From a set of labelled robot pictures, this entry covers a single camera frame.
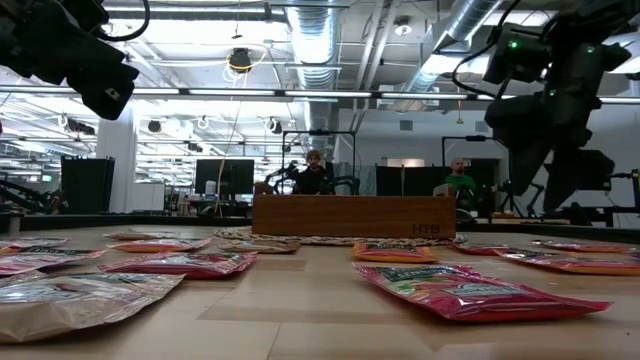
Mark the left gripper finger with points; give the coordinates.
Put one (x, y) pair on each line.
(107, 90)

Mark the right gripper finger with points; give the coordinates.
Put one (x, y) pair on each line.
(525, 165)
(560, 175)

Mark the orange peach tea bag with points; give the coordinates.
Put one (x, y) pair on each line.
(160, 245)
(585, 245)
(35, 260)
(575, 262)
(395, 254)

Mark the beige vanilla tea bag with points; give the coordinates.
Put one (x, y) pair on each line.
(260, 247)
(135, 235)
(75, 305)

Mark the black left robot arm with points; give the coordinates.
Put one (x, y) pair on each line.
(7, 30)

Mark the black background robot arm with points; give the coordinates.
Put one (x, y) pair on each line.
(347, 182)
(25, 197)
(287, 175)

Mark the wooden tea box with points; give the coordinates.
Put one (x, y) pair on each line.
(350, 216)

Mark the black computer monitor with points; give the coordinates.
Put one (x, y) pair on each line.
(225, 176)
(597, 175)

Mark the long ceiling light strip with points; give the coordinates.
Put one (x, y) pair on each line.
(620, 100)
(225, 92)
(325, 94)

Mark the black background desk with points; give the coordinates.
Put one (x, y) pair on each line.
(600, 210)

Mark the person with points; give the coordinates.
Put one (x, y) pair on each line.
(460, 181)
(312, 180)

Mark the white square pillar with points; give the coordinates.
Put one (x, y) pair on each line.
(117, 165)

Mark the yellow hanging tag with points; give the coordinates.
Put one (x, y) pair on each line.
(459, 120)

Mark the white cabinet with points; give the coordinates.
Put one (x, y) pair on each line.
(147, 197)

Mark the round ceiling fixture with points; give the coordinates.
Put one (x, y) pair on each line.
(402, 27)

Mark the round woven placemat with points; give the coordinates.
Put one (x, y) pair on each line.
(235, 234)

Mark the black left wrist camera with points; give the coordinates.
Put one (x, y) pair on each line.
(82, 12)

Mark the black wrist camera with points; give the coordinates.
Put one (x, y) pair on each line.
(515, 55)
(82, 12)

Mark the grey wall vent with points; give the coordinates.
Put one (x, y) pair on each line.
(482, 126)
(406, 125)

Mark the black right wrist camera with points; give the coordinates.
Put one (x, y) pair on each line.
(515, 55)

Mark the silver air duct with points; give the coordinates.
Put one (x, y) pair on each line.
(312, 30)
(470, 20)

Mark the black table frame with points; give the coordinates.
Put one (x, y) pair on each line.
(125, 221)

